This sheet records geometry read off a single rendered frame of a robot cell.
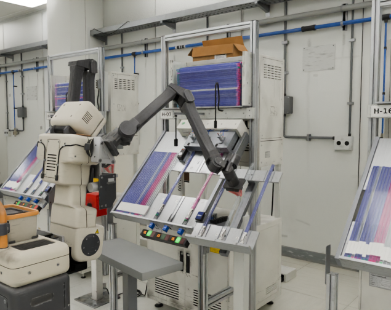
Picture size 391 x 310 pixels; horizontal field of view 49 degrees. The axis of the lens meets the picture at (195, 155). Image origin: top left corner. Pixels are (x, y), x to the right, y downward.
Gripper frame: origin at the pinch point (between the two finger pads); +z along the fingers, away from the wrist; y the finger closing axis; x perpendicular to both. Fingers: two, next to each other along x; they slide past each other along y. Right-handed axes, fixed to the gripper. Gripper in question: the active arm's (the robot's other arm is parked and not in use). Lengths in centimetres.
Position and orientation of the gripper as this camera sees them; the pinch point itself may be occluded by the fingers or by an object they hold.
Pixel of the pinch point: (239, 194)
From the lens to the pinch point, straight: 218.8
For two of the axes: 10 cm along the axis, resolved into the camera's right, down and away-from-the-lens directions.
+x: -3.9, 7.3, -5.6
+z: 3.7, 6.8, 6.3
